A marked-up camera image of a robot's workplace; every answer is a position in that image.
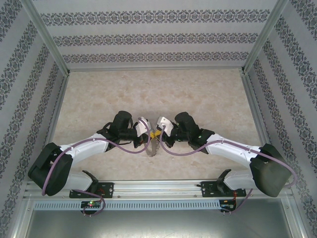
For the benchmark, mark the aluminium front frame bar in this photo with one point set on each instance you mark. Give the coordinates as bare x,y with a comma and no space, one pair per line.
298,223
21,223

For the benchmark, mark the small circuit board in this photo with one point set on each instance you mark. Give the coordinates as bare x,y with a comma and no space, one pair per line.
226,207

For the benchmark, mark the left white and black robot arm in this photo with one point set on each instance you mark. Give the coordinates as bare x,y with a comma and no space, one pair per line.
84,148

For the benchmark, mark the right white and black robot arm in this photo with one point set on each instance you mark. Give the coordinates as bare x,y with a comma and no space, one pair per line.
232,148

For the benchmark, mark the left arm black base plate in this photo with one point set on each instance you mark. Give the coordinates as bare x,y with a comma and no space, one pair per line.
109,189

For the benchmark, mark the aluminium side rail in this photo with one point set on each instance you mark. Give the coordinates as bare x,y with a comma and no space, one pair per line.
58,104
254,104

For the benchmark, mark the aluminium frame post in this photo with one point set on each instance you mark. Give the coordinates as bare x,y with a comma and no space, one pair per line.
49,37
264,37

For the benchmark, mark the aluminium mounting rail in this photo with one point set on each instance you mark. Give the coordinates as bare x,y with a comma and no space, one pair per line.
158,189

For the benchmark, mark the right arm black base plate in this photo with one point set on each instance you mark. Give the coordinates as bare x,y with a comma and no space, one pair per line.
206,189

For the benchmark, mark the grey metal sheet panel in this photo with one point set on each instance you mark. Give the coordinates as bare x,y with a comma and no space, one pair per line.
158,225

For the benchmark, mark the aluminium back wall bar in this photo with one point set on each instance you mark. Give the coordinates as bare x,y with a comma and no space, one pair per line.
156,69

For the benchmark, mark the circuit board with green light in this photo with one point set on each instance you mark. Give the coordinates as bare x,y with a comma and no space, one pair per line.
90,204

